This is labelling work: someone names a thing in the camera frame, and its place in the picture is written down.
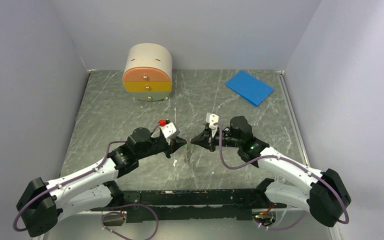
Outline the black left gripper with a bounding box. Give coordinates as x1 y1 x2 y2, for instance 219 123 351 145
136 135 187 160

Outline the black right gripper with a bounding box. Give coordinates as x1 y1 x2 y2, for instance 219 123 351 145
191 126 242 152

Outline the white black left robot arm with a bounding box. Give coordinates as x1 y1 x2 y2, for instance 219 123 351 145
12 123 187 238

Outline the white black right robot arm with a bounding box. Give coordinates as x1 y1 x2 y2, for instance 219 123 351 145
191 113 352 227

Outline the blue rectangular sheet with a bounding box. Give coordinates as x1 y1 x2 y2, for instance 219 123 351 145
225 70 274 107

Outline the round mini drawer cabinet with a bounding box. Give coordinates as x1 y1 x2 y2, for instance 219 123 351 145
122 43 173 102

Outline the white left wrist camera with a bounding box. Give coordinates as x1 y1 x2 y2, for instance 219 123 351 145
158 119 180 145

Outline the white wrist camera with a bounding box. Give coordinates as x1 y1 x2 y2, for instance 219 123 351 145
205 112 219 138
158 119 180 145

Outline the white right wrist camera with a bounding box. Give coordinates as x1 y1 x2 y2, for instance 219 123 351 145
205 112 219 138

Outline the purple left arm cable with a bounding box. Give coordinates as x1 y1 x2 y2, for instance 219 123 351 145
12 122 160 240

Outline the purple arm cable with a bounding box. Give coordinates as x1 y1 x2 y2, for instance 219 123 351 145
12 122 160 240
216 122 350 232

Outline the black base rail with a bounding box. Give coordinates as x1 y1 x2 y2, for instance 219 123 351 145
92 188 286 223

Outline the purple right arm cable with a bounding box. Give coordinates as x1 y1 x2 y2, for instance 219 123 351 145
216 122 350 232

